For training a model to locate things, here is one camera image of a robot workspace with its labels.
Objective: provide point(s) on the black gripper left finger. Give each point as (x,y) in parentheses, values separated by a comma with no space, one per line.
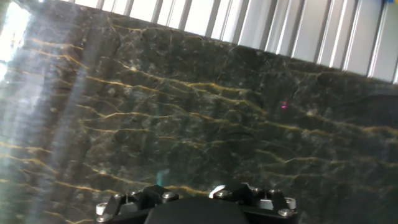
(136,202)

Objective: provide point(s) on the black gold-veined marble mat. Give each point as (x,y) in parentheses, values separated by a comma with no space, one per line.
(186,109)

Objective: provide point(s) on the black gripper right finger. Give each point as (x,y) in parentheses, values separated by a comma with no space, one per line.
(267,202)

